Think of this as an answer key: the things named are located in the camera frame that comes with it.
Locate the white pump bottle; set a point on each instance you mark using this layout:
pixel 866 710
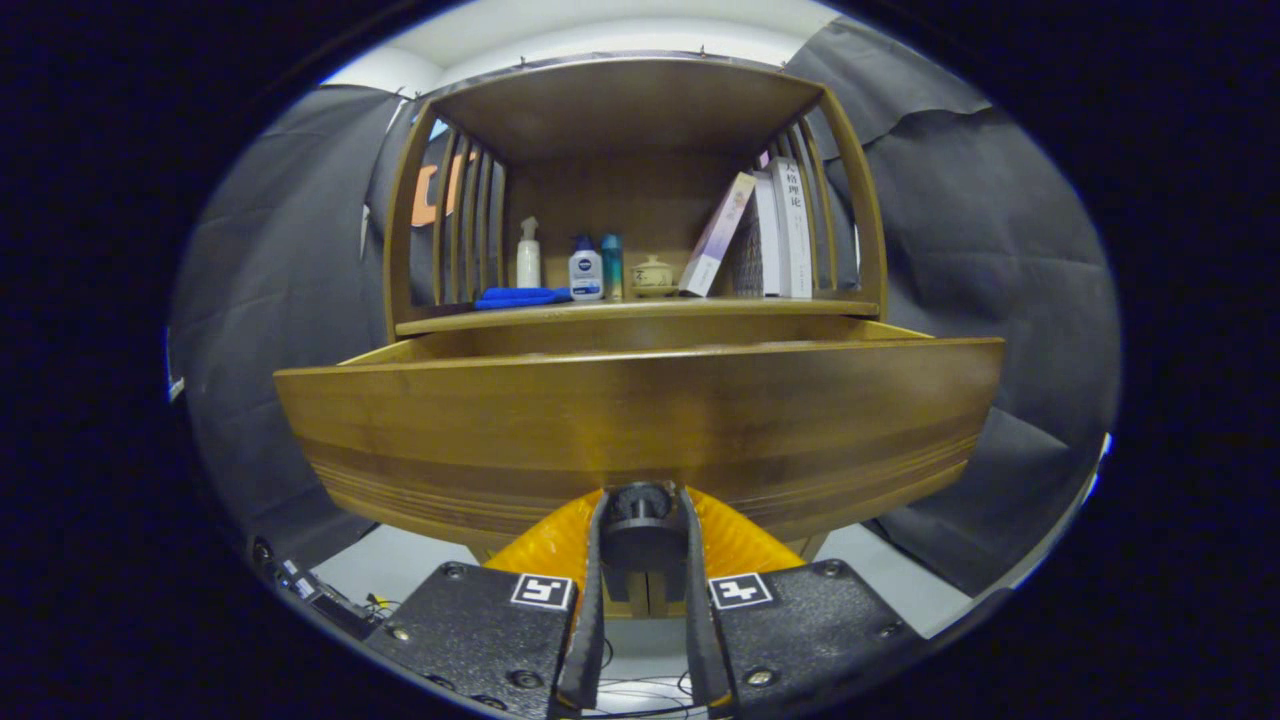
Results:
pixel 528 265

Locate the plain white book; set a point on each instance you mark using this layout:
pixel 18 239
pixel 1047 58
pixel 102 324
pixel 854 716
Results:
pixel 768 240

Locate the white blue-capped lotion bottle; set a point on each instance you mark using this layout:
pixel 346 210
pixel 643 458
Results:
pixel 585 275

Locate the pink purple book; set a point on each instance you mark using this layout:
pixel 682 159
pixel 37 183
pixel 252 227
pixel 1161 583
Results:
pixel 715 240

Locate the brown wooden drawer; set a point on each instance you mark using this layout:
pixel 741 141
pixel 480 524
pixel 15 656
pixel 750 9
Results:
pixel 640 410

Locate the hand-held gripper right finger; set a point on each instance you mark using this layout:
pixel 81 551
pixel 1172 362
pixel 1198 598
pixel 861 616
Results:
pixel 700 640

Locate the black drawer knob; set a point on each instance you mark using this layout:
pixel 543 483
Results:
pixel 643 540

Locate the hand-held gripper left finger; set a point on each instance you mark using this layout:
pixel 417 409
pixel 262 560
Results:
pixel 585 640

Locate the blue folded cloth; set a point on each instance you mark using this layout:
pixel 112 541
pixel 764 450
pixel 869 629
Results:
pixel 520 297

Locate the teal slim bottle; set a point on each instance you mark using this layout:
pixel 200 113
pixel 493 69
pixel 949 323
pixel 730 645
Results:
pixel 612 265

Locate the brown wooden cabinet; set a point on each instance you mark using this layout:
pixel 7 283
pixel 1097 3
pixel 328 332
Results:
pixel 640 200

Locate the white book with printed spine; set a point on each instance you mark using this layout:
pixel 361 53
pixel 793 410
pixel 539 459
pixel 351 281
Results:
pixel 795 240

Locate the dark patterned book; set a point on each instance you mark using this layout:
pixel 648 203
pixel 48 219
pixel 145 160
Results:
pixel 748 260

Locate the wooden countertop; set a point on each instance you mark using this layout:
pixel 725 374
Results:
pixel 650 308

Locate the beige lidded teacup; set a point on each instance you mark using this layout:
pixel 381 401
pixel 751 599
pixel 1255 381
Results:
pixel 654 275

